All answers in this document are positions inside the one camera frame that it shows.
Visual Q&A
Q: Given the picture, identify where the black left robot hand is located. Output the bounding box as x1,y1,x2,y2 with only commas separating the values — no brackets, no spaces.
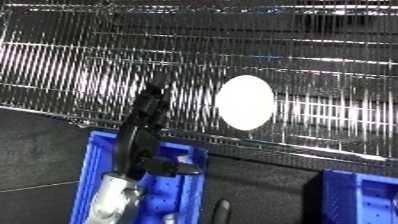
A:
111,71,205,183

